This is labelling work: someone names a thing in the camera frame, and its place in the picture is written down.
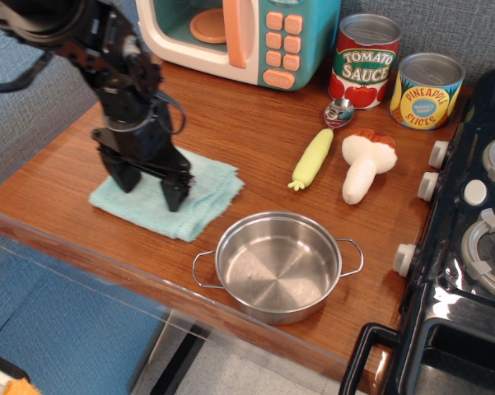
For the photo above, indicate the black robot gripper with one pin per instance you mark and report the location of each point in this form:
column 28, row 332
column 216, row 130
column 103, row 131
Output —
column 128, row 149

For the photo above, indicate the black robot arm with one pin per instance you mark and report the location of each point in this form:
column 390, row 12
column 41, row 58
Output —
column 99, row 40

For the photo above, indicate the stainless steel pot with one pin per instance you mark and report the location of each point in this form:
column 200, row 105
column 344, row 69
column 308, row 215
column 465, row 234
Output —
column 280, row 267

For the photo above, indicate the orange plate in microwave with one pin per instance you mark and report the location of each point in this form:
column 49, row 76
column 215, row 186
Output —
column 209, row 26

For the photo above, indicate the toy microwave teal and cream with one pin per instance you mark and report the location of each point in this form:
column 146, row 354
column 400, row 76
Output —
column 276, row 44

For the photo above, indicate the plush mushroom toy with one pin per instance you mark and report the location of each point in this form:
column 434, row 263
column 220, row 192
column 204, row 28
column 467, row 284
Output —
column 368, row 153

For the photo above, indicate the tomato sauce can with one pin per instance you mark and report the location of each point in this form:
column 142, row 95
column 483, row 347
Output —
column 365, row 52

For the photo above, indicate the white stove knob middle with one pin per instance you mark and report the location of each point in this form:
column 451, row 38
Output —
column 427, row 186

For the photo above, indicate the white stove knob upper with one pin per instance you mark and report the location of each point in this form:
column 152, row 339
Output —
column 438, row 154

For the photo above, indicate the pineapple slices can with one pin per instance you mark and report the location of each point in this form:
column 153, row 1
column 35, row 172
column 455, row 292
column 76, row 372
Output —
column 426, row 89

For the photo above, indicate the black toy stove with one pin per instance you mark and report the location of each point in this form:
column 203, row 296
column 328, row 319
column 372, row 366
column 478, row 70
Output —
column 445, row 343

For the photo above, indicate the spoon with green handle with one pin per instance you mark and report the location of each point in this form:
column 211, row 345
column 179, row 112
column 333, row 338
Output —
column 338, row 113

